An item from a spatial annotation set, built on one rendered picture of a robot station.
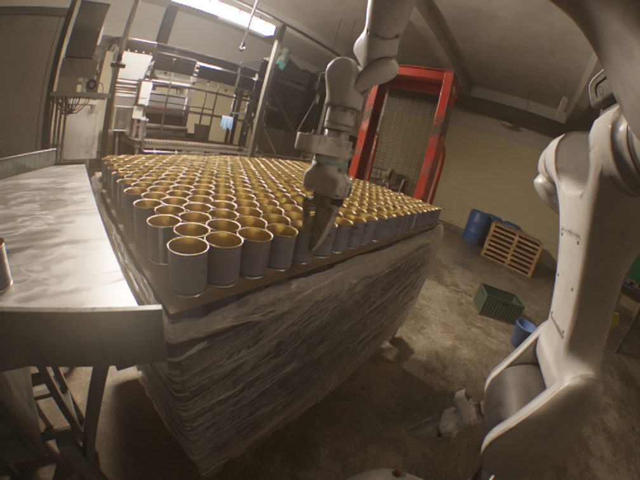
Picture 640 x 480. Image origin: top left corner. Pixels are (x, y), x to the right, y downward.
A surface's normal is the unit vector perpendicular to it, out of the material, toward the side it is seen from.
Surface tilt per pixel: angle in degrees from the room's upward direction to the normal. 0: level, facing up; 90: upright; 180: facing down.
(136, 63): 99
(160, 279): 2
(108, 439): 0
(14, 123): 90
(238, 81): 90
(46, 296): 0
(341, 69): 92
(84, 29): 90
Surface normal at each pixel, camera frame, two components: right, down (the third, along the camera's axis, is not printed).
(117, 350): 0.53, 0.40
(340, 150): 0.31, 0.40
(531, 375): -0.08, -0.98
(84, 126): 0.74, 0.38
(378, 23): -0.58, 0.82
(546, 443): -0.48, 0.18
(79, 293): 0.23, -0.92
